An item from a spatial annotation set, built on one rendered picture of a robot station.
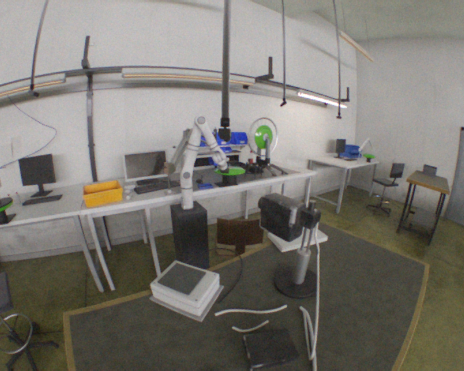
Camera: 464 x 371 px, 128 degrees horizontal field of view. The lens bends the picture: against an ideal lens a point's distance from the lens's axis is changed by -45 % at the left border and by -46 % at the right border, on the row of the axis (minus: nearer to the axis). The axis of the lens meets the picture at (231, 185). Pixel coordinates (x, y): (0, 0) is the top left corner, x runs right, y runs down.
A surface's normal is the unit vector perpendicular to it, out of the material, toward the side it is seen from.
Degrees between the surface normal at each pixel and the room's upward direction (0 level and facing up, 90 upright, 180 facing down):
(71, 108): 90
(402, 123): 90
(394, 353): 0
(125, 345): 0
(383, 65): 90
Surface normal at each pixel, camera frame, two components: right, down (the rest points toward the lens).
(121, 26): 0.52, 0.26
